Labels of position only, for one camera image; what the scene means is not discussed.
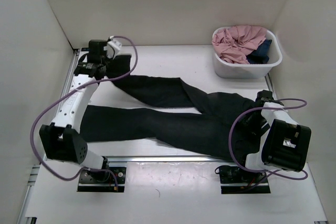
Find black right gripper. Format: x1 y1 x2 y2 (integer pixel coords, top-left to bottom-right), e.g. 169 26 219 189
235 106 270 141

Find black trousers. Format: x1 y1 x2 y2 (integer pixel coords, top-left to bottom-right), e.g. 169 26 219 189
80 55 259 161

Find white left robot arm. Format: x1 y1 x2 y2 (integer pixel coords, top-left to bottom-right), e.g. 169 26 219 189
39 40 110 182

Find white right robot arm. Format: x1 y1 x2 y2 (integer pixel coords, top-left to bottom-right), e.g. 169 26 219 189
236 90 311 182

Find white plastic laundry basket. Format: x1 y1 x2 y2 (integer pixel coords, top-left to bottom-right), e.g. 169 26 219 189
212 26 283 79

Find dark blue garment in basket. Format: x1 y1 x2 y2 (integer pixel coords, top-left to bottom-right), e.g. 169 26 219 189
247 39 272 64

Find pink garment in basket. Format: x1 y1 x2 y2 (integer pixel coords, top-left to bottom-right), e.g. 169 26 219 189
212 25 267 65

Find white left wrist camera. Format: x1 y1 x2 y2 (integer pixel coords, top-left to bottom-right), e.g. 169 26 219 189
104 36 122 59

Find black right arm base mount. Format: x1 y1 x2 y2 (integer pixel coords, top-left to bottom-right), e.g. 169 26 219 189
215 165 271 195

